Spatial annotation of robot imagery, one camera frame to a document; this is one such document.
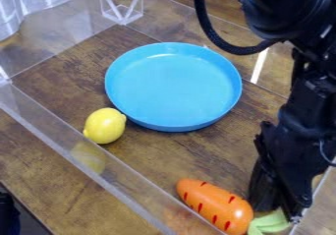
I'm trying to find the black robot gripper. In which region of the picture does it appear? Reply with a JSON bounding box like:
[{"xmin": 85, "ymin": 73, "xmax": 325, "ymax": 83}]
[{"xmin": 249, "ymin": 121, "xmax": 329, "ymax": 221}]

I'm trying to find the black braided cable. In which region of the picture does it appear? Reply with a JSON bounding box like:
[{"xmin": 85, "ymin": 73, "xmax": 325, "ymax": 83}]
[{"xmin": 193, "ymin": 0, "xmax": 282, "ymax": 56}]

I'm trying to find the clear acrylic corner bracket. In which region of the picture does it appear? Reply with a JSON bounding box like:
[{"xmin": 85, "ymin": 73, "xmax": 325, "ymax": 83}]
[{"xmin": 101, "ymin": 0, "xmax": 143, "ymax": 26}]

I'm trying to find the clear acrylic enclosure wall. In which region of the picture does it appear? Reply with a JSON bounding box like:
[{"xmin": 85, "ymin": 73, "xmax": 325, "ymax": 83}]
[{"xmin": 0, "ymin": 0, "xmax": 336, "ymax": 235}]

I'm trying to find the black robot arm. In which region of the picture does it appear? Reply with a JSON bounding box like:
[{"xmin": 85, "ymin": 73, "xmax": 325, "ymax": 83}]
[{"xmin": 242, "ymin": 0, "xmax": 336, "ymax": 221}]

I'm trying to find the yellow toy lemon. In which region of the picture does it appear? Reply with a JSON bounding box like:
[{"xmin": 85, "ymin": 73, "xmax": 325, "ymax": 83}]
[{"xmin": 83, "ymin": 108, "xmax": 127, "ymax": 145}]

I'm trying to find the blue round plate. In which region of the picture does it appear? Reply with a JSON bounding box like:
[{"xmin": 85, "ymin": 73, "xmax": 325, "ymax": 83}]
[{"xmin": 106, "ymin": 42, "xmax": 243, "ymax": 132}]

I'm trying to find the orange toy carrot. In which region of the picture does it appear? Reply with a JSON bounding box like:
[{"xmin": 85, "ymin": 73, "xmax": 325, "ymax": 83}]
[{"xmin": 175, "ymin": 179, "xmax": 294, "ymax": 235}]

